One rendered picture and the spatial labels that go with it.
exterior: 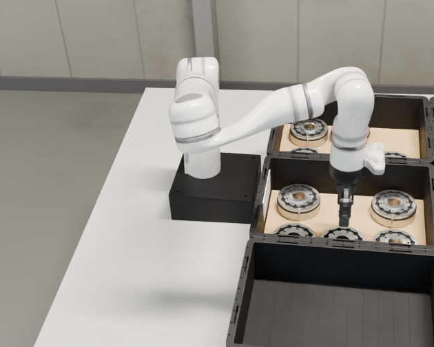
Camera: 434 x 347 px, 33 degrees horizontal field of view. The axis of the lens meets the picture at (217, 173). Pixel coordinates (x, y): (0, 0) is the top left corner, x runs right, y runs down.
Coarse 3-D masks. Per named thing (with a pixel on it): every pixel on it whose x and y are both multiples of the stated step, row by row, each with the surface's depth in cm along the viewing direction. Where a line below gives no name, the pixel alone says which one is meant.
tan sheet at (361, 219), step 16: (272, 192) 181; (272, 208) 176; (320, 208) 175; (336, 208) 174; (352, 208) 174; (368, 208) 174; (272, 224) 171; (304, 224) 170; (320, 224) 170; (336, 224) 170; (352, 224) 169; (368, 224) 169; (416, 224) 168; (368, 240) 165
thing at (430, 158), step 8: (376, 96) 194; (384, 96) 194; (392, 96) 194; (400, 96) 194; (408, 96) 193; (416, 96) 193; (424, 96) 193; (424, 104) 190; (424, 112) 187; (424, 120) 184; (272, 128) 185; (272, 136) 185; (432, 136) 178; (272, 144) 180; (432, 144) 176; (272, 152) 177; (280, 152) 177; (288, 152) 177; (296, 152) 176; (304, 152) 176; (432, 152) 173; (392, 160) 172; (400, 160) 171; (408, 160) 171; (416, 160) 171; (424, 160) 171; (432, 160) 171
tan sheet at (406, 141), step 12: (288, 132) 201; (372, 132) 198; (384, 132) 198; (396, 132) 198; (408, 132) 197; (288, 144) 197; (324, 144) 196; (372, 144) 194; (384, 144) 194; (396, 144) 194; (408, 144) 193
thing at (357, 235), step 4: (332, 228) 164; (336, 228) 164; (340, 228) 164; (344, 228) 164; (348, 228) 164; (352, 228) 164; (324, 232) 163; (328, 232) 163; (332, 232) 164; (336, 232) 163; (344, 232) 163; (348, 232) 163; (352, 232) 163; (356, 232) 163; (324, 236) 163; (328, 236) 162; (332, 236) 162; (356, 236) 162; (360, 236) 161; (364, 240) 160
